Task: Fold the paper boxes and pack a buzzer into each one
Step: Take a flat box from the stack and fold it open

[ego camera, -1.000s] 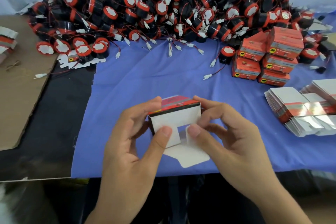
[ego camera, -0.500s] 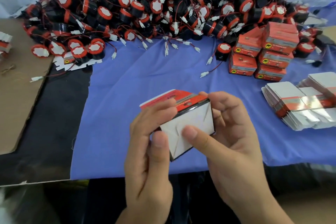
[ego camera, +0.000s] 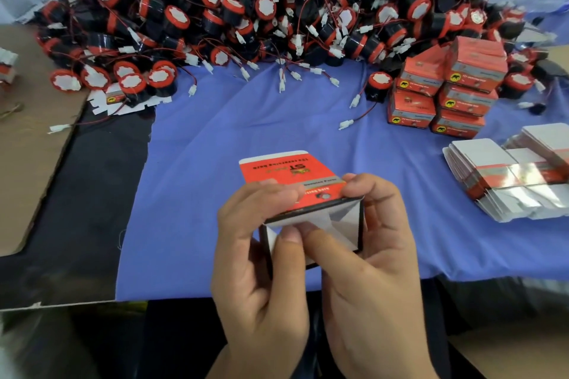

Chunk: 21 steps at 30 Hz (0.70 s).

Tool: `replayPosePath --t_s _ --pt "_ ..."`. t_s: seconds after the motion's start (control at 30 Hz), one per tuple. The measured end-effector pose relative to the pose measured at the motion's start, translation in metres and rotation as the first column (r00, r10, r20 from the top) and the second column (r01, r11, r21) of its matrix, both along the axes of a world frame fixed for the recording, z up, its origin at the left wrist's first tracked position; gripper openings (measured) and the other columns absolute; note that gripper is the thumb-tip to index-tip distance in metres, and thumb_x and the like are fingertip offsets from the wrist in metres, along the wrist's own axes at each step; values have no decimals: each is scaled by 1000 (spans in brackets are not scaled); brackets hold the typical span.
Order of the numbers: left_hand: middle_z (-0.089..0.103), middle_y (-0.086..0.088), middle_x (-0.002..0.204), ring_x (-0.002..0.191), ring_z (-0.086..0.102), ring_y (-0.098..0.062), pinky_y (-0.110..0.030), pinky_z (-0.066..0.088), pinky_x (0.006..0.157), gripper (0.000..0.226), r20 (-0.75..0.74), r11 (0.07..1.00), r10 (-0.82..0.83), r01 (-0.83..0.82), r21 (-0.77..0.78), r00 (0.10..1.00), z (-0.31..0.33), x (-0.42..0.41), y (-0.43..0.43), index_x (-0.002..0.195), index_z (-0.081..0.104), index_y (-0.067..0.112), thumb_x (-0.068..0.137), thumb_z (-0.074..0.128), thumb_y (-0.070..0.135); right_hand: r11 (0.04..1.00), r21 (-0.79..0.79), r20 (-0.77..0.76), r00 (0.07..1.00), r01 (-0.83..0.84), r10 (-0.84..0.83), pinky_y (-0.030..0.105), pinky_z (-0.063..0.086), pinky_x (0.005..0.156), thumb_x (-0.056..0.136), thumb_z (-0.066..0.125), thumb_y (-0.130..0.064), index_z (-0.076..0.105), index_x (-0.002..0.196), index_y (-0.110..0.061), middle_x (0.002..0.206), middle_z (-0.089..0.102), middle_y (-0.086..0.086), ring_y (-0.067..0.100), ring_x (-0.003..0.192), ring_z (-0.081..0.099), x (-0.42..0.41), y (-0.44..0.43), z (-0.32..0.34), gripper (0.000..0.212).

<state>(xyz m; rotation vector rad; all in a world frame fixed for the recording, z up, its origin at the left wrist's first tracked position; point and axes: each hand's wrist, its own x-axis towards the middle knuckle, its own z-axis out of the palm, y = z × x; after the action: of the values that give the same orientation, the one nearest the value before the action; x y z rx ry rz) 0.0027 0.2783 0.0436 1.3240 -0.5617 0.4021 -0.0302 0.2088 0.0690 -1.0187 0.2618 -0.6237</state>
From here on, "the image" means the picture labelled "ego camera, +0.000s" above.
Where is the person's right hand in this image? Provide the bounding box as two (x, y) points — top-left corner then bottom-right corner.
(302, 172), (439, 379)

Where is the person's left hand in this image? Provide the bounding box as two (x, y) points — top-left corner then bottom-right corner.
(212, 181), (312, 379)

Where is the orange white paper box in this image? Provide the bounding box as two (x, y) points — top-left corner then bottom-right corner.
(398, 44), (450, 75)
(431, 110), (485, 138)
(437, 83), (497, 118)
(393, 70), (444, 100)
(238, 150), (366, 269)
(452, 35), (508, 54)
(386, 94), (437, 129)
(445, 46), (508, 91)

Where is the stack of paper boxes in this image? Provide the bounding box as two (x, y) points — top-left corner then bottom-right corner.
(0, 47), (19, 84)
(443, 123), (569, 223)

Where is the single red black buzzer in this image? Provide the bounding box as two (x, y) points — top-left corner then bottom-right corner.
(338, 70), (395, 131)

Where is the pile of black red buzzers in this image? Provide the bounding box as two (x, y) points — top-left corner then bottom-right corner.
(36, 0), (552, 109)

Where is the blue cloth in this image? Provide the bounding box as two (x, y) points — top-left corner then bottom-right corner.
(116, 10), (569, 303)

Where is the brown cardboard sheet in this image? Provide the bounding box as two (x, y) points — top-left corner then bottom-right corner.
(542, 46), (569, 75)
(0, 23), (90, 257)

